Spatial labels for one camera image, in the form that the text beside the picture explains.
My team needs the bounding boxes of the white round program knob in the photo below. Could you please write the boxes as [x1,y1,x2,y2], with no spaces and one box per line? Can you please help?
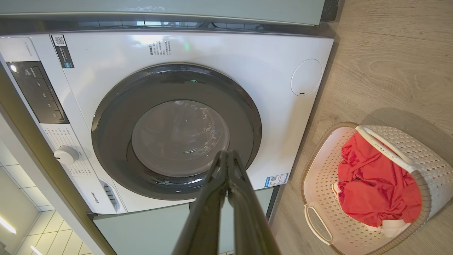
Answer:
[54,145,80,165]

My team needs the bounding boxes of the white perforated laundry basket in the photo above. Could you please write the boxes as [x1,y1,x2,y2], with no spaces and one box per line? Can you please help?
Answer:
[300,122,453,255]

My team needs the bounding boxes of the black QR code sticker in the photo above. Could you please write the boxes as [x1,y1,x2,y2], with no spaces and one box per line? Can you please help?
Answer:
[51,34,75,69]

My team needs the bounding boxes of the red garment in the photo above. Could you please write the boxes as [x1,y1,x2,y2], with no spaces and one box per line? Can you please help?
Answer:
[337,133,422,228]

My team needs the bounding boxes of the white front-load washing machine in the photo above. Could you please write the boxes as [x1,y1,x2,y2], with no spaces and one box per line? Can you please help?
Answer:
[0,30,334,215]

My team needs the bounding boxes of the round white filter cover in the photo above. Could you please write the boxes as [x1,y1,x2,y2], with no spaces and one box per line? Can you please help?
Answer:
[291,58,323,96]

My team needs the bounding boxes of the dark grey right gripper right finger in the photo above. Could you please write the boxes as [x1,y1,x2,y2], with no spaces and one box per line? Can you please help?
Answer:
[227,151,281,255]

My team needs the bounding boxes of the long pale green cabinet panel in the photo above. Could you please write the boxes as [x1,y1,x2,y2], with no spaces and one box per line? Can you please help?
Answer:
[0,0,326,26]

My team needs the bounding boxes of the blue energy label sticker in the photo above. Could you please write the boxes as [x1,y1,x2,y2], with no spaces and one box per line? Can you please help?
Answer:
[264,173,289,188]

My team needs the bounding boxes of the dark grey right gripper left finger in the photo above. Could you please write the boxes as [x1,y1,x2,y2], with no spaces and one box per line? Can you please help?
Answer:
[172,151,228,255]

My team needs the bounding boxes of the dark round washing machine door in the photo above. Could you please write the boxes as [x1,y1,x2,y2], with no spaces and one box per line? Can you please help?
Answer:
[91,63,262,200]

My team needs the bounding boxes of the black washing machine display panel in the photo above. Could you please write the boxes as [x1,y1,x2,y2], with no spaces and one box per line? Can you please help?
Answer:
[6,61,69,124]

